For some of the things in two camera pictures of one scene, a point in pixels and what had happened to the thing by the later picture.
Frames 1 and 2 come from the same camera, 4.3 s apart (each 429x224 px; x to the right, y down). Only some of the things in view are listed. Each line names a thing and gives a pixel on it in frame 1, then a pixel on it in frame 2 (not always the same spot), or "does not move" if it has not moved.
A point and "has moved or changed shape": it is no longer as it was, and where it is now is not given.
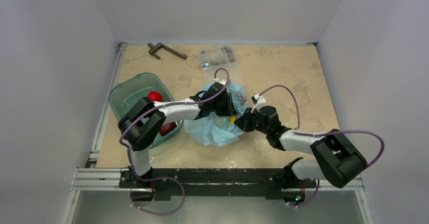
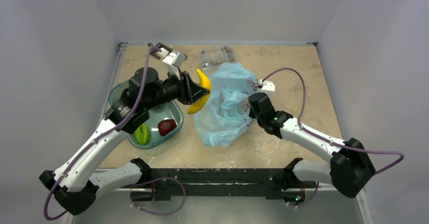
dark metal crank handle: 159,45 does not move
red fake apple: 166,128 does not move
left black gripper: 228,109 to 195,90
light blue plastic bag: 218,129 has moved or changed shape
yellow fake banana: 232,119 to 200,103
